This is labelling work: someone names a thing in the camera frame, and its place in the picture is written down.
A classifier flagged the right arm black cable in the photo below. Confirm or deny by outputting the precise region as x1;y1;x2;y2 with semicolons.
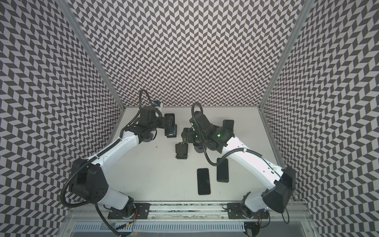
190;102;291;225

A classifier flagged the aluminium front rail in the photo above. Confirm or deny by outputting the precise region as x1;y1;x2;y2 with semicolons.
63;200;314;223

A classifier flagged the black rectangular phone stand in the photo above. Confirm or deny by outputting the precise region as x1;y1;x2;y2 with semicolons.
165;124;177;138

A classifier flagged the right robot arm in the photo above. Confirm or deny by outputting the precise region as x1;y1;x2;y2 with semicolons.
182;111;296;218

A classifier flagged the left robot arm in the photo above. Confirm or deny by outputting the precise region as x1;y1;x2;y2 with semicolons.
61;106;177;212

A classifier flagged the grey round stand centre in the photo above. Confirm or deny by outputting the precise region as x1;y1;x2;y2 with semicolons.
193;143;204;154

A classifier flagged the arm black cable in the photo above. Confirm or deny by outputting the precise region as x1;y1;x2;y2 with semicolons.
190;102;291;225
60;88;163;237

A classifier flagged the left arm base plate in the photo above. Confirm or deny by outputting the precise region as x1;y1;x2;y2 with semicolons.
108;202;151;220

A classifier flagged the black phone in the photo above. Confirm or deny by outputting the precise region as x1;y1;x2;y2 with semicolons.
197;168;211;195
217;159;229;183
223;119;235;133
164;114;175;128

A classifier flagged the white ribbed vent strip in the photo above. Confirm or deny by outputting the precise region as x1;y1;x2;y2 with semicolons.
72;223;246;232

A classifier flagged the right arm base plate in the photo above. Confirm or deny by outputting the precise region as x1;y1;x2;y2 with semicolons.
223;202;269;220

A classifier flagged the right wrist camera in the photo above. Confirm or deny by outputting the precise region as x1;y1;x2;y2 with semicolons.
189;117;198;127

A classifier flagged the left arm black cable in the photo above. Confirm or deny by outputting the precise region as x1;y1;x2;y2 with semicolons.
60;88;163;237

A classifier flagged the black folding phone stand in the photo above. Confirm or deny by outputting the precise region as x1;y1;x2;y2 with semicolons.
175;142;188;160

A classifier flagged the grey round-base phone stand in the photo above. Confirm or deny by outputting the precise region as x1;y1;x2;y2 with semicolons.
143;133;155;143

